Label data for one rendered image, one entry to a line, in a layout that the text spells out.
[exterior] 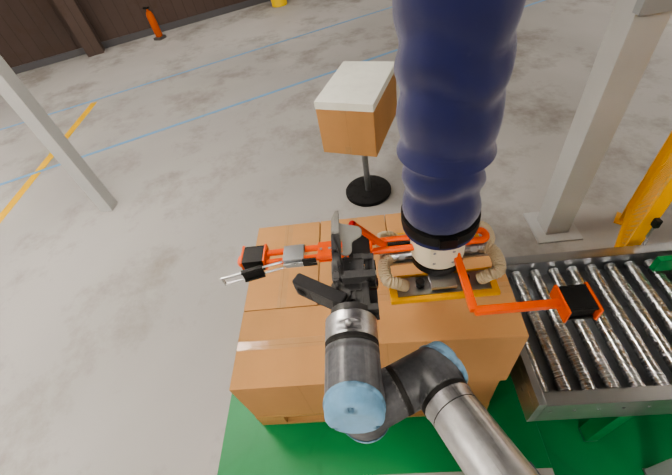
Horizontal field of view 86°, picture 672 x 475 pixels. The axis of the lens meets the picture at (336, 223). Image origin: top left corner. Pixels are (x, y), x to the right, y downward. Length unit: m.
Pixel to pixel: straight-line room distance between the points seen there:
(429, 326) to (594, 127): 1.56
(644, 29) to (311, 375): 2.14
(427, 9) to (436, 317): 1.01
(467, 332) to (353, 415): 0.86
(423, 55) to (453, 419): 0.61
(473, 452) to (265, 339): 1.39
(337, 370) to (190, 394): 2.05
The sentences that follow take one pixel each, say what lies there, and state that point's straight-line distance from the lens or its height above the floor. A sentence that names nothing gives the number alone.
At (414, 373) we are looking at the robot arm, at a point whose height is 1.51.
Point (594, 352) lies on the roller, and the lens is 1.94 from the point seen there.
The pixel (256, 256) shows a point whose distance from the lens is 1.22.
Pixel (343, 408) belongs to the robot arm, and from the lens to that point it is 0.57.
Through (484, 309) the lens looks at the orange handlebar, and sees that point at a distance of 1.06.
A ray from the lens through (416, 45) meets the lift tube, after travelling 0.75.
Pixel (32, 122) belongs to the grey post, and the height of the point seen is 0.99.
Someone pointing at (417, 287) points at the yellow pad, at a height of 1.14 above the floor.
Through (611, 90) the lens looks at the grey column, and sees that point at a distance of 2.38.
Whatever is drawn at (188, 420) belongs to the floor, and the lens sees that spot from 2.53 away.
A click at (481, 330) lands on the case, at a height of 0.94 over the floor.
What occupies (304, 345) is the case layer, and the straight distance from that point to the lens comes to 1.83.
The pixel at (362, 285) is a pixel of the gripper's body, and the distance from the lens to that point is 0.67.
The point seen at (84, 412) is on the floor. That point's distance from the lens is 2.93.
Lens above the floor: 2.16
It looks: 46 degrees down
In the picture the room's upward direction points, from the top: 12 degrees counter-clockwise
